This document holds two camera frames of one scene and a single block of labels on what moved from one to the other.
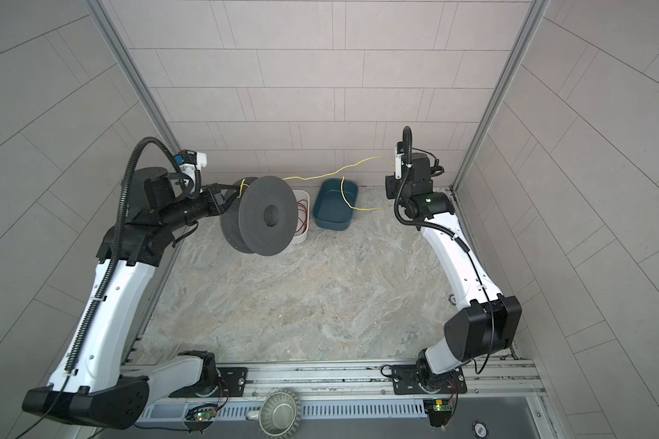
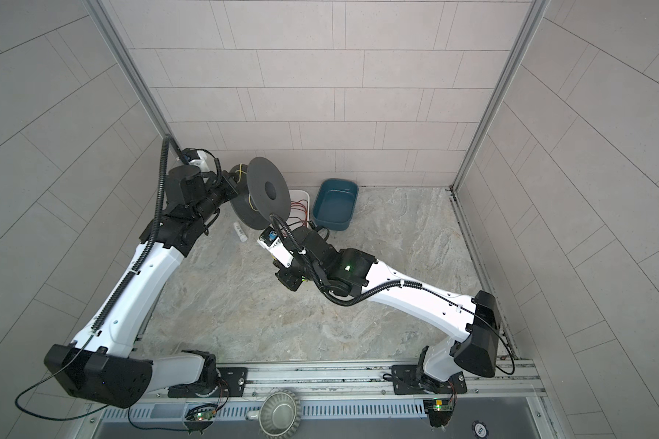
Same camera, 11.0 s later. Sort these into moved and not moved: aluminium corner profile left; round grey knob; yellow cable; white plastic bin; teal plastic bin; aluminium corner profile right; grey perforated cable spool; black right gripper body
Moved: black right gripper body; grey perforated cable spool; yellow cable
Not moved: white plastic bin; round grey knob; teal plastic bin; aluminium corner profile left; aluminium corner profile right
